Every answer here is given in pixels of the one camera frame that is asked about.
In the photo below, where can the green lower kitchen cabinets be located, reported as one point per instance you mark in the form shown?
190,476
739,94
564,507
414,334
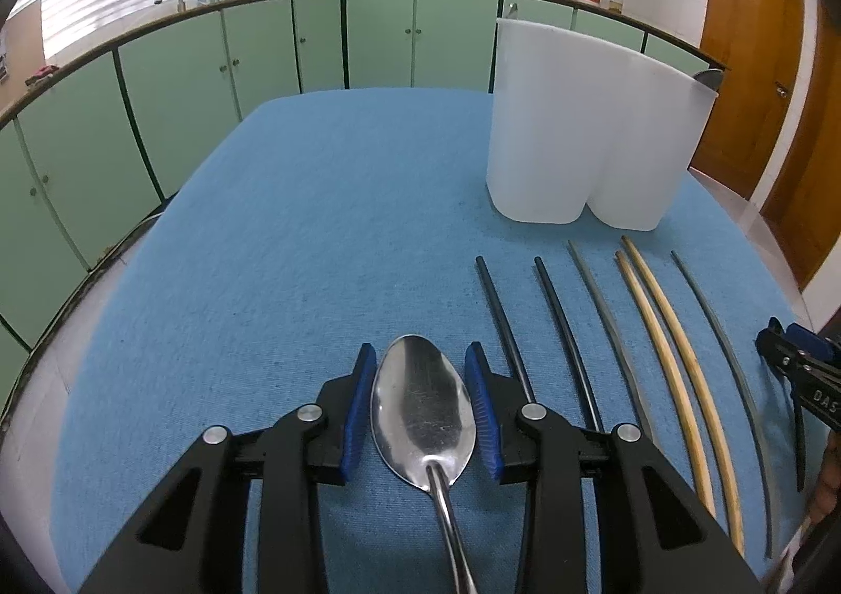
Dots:
108,139

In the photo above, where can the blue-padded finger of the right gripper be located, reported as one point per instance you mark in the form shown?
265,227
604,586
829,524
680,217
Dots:
783,347

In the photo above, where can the white double utensil holder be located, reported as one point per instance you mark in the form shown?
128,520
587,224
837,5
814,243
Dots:
581,124

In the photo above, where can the large silver spoon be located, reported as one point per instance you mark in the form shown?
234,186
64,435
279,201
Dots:
425,432

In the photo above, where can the blue towel mat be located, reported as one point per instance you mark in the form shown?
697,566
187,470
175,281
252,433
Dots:
332,219

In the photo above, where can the small dark spoon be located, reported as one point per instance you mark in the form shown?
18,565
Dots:
799,446

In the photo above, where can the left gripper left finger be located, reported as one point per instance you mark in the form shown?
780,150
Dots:
189,534

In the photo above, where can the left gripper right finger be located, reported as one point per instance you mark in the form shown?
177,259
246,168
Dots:
604,512

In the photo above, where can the cardboard box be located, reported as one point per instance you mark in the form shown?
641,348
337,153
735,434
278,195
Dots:
23,50

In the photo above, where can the black chopstick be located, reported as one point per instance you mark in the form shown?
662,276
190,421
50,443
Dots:
513,356
589,408

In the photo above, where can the right hand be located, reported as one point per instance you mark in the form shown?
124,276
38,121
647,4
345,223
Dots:
826,490

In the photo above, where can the brown wooden door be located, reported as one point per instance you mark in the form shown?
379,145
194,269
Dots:
803,207
759,42

